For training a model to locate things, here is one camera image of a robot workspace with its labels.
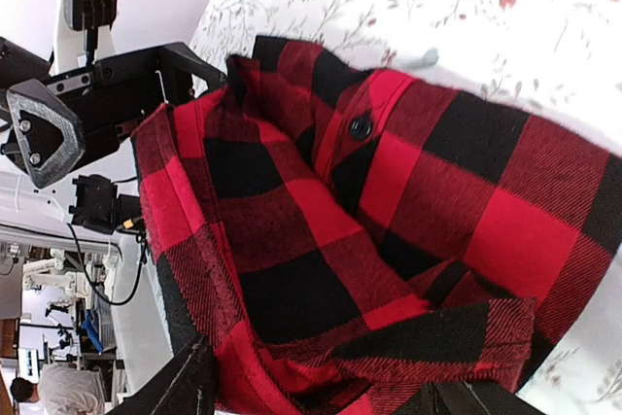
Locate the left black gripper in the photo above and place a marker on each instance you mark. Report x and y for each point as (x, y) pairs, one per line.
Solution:
(80, 116)

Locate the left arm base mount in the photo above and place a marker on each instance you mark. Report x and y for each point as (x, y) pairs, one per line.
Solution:
(100, 207)

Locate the person in grey shirt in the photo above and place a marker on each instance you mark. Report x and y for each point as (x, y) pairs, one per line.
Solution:
(63, 389)

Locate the red black plaid shirt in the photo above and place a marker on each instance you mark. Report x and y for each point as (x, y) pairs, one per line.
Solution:
(344, 237)

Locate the floral patterned table mat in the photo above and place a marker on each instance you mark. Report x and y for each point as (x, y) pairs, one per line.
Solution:
(560, 59)

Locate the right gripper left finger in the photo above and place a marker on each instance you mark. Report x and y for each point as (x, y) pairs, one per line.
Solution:
(187, 385)

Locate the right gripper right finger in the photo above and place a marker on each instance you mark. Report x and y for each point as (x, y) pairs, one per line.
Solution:
(479, 398)

